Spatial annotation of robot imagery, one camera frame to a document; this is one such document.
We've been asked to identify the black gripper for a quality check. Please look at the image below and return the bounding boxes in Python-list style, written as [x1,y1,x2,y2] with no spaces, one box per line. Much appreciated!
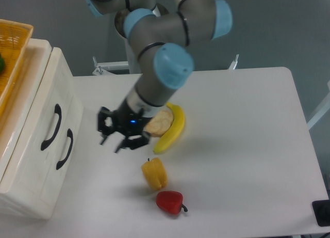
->
[97,100,151,153]

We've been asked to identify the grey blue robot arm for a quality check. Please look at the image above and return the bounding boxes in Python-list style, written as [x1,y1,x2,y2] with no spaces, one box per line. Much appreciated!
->
[85,0,233,150]

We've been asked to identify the white drawer cabinet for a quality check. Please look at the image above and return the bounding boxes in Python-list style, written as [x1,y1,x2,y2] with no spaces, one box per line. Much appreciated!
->
[1,39,84,219]

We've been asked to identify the pale round bread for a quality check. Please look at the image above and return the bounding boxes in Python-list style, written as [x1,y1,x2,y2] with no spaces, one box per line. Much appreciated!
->
[144,109,174,137]

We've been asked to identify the yellow toy bell pepper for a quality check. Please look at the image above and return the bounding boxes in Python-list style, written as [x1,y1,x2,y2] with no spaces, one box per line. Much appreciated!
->
[141,157,168,191]

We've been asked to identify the yellow toy banana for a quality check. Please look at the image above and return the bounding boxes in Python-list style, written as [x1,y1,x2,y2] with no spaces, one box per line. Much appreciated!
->
[153,102,185,154]

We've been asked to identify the red toy bell pepper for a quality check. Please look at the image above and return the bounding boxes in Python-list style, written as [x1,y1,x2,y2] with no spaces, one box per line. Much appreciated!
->
[156,191,188,215]

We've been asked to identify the green toy pepper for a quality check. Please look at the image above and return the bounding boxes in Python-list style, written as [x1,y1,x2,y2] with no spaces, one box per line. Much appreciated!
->
[0,54,6,73]

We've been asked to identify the orange woven basket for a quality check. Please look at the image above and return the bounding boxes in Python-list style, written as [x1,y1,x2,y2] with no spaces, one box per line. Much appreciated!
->
[1,19,34,113]

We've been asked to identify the black device at edge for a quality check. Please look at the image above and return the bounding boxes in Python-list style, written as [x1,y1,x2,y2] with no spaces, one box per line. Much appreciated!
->
[312,200,330,227]

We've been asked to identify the black lower drawer handle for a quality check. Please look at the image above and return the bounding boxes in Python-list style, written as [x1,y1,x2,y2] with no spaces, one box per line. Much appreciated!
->
[56,129,74,170]

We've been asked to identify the white frame at right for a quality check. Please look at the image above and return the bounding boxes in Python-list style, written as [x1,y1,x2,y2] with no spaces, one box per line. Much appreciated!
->
[307,81,329,130]

